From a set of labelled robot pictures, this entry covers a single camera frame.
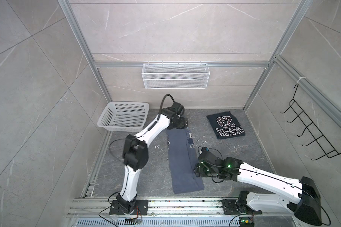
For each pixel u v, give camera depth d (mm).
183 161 900
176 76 1007
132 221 709
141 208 735
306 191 404
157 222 699
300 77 699
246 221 700
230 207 742
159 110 661
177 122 778
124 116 1144
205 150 713
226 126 1040
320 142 635
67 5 675
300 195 402
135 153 534
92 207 747
